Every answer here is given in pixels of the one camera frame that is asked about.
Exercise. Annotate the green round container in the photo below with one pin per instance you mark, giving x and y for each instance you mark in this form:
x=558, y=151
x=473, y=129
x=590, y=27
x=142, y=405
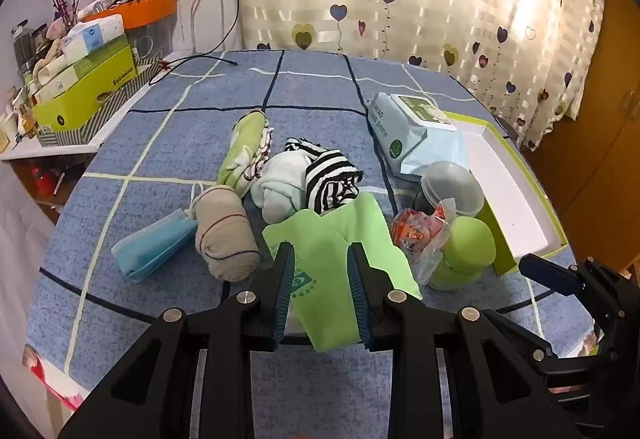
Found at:
x=470, y=244

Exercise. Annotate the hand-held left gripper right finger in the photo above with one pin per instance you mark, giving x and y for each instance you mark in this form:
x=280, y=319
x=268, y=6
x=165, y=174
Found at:
x=357, y=289

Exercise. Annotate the green cloth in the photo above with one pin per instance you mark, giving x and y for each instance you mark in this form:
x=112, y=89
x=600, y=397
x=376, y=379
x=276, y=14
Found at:
x=320, y=239

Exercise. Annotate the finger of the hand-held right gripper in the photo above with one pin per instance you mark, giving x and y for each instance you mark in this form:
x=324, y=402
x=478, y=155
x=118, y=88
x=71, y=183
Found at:
x=550, y=275

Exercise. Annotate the beige sock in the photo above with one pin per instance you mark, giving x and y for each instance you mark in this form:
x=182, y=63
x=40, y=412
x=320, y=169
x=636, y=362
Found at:
x=225, y=229

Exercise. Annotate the white box green edge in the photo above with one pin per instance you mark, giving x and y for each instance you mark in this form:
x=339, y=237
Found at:
x=505, y=189

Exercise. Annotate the white side table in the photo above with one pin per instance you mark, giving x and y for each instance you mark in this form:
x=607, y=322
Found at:
x=50, y=150

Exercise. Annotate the blue face mask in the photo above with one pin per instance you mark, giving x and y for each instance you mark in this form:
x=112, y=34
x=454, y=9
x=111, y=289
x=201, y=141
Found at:
x=150, y=244

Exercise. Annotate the wooden wardrobe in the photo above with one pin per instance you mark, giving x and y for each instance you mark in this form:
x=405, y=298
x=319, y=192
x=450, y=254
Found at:
x=600, y=119

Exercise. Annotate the black white striped sock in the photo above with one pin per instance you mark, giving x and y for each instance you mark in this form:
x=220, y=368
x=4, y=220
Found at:
x=330, y=179
x=305, y=146

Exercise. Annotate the wet wipes pack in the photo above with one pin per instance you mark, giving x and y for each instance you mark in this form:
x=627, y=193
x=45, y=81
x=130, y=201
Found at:
x=420, y=139

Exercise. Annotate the green patterned sock pair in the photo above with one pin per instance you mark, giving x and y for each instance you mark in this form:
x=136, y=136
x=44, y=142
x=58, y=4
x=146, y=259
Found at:
x=240, y=144

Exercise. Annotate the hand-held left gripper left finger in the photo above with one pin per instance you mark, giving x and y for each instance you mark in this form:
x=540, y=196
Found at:
x=286, y=289

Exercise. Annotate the green cardboard box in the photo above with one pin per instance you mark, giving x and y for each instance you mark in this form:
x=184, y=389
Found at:
x=85, y=89

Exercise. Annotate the clear snack bag orange contents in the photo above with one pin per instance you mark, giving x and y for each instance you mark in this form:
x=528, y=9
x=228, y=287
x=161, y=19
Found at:
x=417, y=231

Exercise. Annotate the orange lidded storage bin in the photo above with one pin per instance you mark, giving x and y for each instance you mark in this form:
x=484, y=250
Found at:
x=145, y=11

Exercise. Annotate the black white striped box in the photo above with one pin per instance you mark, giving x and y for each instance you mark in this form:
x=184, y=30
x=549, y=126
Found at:
x=100, y=129

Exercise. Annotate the white blue carton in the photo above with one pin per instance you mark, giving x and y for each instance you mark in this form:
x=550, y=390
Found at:
x=95, y=34

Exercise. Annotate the pink printed cloth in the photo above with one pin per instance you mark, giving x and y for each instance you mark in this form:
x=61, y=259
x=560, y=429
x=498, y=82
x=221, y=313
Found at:
x=45, y=369

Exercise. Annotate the cluster of small bottles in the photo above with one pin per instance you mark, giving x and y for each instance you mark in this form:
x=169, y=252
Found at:
x=15, y=124

